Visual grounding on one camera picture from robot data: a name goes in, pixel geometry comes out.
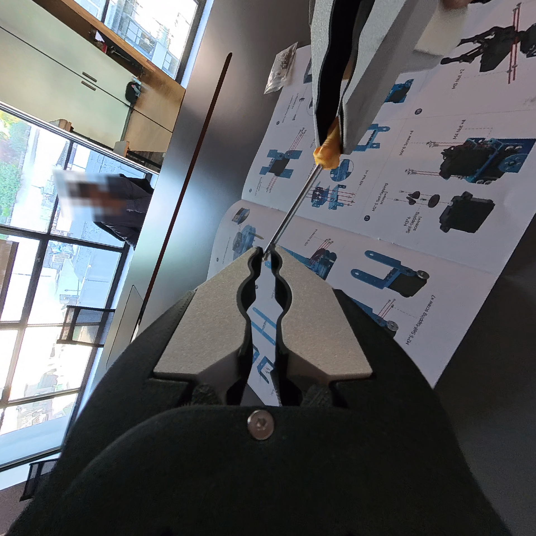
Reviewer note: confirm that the small window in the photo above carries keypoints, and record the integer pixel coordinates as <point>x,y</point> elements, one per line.
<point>155,29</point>

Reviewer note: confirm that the grey laptop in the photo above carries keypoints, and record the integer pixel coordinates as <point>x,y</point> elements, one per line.
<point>125,322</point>

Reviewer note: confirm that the black bag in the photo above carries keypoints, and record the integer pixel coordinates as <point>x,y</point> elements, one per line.
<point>133,90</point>

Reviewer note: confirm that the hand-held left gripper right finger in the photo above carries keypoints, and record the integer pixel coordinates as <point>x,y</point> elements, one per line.
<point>326,331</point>

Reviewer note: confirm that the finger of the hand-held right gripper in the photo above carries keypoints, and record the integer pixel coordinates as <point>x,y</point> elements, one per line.
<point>324,50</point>
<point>389,42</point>

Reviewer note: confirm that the large black-framed window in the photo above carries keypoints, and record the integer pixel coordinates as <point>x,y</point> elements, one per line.
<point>33,272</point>

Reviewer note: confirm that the white cabinet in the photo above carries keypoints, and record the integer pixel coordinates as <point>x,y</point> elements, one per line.
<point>46,67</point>

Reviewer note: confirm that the small bag of screws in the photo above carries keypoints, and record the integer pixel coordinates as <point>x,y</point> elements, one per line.
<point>279,69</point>

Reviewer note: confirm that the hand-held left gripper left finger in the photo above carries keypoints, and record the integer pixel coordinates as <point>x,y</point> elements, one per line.
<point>197,331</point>

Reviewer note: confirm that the black mesh chair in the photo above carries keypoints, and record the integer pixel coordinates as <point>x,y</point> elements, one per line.
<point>37,477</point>
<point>87,309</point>

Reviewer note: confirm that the wooden shelf unit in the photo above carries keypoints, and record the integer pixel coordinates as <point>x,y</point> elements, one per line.
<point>155,113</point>

